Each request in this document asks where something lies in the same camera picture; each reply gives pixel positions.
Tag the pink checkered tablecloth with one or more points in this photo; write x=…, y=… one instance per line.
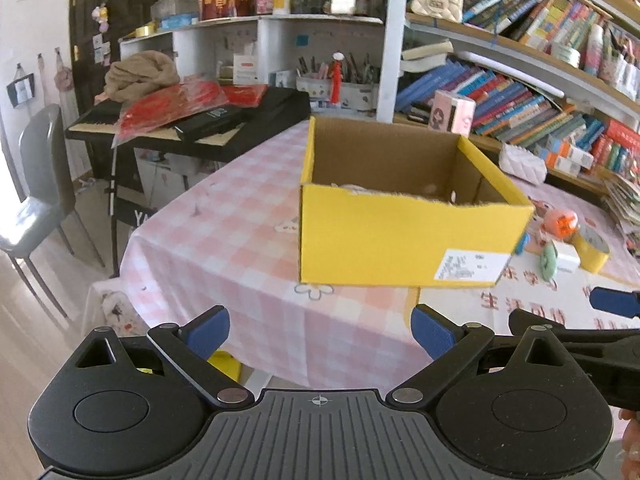
x=225, y=240

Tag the pink plush ball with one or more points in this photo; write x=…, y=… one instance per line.
x=560, y=222

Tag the black keyboard stand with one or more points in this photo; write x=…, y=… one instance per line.
x=114, y=210

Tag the dark wooden door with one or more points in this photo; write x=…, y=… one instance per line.
x=125, y=5

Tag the white pen holder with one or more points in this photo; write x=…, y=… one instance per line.
x=350, y=92

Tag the long black box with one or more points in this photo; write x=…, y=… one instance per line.
x=210, y=121

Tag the yellow object under table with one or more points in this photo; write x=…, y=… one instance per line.
x=226, y=364

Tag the black chair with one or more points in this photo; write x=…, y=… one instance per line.
x=40, y=160

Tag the low white shelf unit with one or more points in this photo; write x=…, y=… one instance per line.
x=280, y=35

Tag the white quilted pouch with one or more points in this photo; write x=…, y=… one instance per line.
x=522, y=162

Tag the pink cartoon box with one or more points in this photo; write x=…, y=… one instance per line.
x=450, y=114

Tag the green case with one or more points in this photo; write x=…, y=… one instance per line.
x=547, y=261

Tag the white box red label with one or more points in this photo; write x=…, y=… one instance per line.
x=246, y=69

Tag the red plastic bag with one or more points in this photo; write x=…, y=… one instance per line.
x=165, y=107

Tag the gold ribbon roll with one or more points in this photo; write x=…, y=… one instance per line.
x=145, y=30

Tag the black electronic keyboard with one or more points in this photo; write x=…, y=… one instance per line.
x=282, y=107

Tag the yellow cardboard box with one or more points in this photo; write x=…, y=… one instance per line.
x=400, y=240

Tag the person's right hand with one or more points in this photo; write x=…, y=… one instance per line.
x=632, y=440

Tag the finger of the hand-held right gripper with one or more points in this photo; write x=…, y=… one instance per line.
x=615, y=302
x=600, y=355

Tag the yellow tape roll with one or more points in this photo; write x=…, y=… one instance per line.
x=592, y=250

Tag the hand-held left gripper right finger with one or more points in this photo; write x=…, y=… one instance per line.
x=430, y=332

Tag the beige cloth bundle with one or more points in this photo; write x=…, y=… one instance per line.
x=140, y=75

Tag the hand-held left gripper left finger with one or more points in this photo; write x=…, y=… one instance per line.
x=210, y=331

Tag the wall hanging organizer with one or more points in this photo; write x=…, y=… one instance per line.
x=21, y=89

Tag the stack of booklets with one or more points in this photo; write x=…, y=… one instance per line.
x=622, y=205

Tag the row of colourful books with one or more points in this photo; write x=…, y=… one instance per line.
x=510, y=105
x=530, y=7

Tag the white charger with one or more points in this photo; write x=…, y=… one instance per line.
x=567, y=259

